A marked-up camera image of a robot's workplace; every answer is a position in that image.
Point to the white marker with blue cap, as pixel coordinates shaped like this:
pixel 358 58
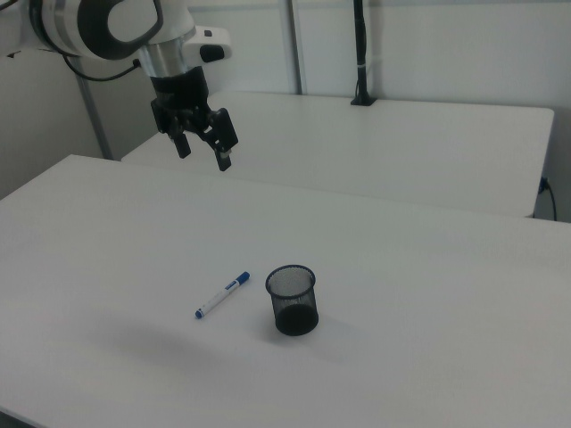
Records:
pixel 223 294

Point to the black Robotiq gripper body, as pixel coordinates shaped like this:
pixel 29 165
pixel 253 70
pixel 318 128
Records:
pixel 180 93

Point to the white rectangular table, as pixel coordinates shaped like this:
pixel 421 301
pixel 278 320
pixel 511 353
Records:
pixel 357 147

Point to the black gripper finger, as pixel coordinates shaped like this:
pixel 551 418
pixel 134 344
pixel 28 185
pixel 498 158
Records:
pixel 223 134
pixel 183 145

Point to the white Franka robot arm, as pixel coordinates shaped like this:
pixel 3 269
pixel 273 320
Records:
pixel 58 22

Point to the aluminium frame post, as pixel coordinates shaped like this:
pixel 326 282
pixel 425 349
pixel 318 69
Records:
pixel 296 44

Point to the black mesh pen cup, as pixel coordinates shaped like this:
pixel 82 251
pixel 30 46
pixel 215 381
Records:
pixel 296 318

